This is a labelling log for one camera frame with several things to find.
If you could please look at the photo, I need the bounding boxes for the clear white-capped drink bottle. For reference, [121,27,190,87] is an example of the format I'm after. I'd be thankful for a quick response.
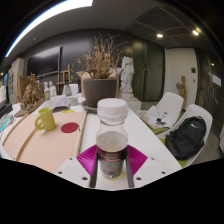
[95,97,130,180]

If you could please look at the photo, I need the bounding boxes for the long ceiling light strip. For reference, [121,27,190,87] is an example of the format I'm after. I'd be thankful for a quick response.
[4,0,94,58]

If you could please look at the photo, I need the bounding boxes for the white chair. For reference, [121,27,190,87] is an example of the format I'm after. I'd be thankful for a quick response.
[141,91,185,135]
[159,103,214,168]

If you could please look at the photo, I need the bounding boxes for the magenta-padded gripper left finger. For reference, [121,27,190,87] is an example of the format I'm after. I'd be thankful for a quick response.
[54,144,100,189]

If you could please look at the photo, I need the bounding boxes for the grey plant saucer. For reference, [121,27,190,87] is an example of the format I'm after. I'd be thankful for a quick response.
[79,99,100,114]

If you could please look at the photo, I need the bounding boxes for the cardboard box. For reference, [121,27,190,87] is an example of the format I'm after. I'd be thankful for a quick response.
[75,67,124,98]

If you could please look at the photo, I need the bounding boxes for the wooden wall figure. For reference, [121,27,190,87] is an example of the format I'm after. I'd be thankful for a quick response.
[175,75,188,110]

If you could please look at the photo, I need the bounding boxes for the white bust figure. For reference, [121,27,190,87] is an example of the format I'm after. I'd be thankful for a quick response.
[48,80,58,98]

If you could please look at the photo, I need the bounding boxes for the white standing statue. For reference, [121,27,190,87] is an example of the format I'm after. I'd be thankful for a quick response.
[118,55,143,113]

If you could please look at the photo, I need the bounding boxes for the yellow-green mug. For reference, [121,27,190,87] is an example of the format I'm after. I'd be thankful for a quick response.
[34,106,57,132]

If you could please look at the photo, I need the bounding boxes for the flat round red coaster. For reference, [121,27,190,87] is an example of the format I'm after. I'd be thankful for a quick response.
[60,121,80,134]

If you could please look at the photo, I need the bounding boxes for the black wall screen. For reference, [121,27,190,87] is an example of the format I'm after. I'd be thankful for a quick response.
[26,45,63,78]

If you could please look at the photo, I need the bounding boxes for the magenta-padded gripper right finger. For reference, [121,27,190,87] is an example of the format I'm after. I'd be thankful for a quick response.
[124,144,168,189]

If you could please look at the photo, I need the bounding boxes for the wooden easel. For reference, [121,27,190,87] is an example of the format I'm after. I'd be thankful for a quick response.
[55,64,74,96]

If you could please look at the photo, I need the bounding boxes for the dried plant in grey pot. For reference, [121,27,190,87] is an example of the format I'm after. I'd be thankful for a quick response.
[76,33,130,108]

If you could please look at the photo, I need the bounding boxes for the beige canvas sheet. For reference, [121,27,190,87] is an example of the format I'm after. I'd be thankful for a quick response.
[1,111,88,175]

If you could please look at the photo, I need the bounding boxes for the green spray bottle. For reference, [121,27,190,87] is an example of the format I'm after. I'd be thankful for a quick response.
[43,81,51,101]

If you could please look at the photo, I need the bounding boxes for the papers on chair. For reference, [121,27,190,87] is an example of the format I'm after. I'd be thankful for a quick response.
[142,105,175,130]

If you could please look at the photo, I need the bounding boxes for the black backpack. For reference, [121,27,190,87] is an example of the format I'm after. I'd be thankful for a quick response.
[164,115,208,161]

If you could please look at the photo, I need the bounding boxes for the beige cabinet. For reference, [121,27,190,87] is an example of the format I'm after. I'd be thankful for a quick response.
[7,58,26,105]

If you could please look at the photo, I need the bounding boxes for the small grey cup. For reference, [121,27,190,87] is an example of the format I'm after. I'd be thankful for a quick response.
[68,95,80,107]

